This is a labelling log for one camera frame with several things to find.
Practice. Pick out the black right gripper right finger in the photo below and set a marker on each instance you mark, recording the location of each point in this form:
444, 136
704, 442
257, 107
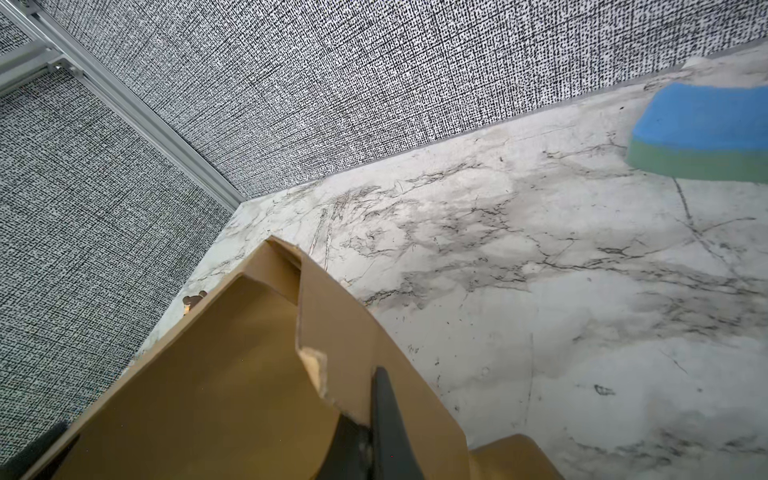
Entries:
392, 455

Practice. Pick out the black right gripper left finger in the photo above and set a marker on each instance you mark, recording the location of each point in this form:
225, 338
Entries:
348, 456

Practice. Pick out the brown cardboard box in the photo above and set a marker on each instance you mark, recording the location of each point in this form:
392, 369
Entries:
250, 384

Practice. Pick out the small brown yellow toy figure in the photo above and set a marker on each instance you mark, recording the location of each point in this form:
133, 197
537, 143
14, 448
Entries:
190, 301

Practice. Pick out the blue green sponge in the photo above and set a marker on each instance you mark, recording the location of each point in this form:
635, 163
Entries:
703, 133

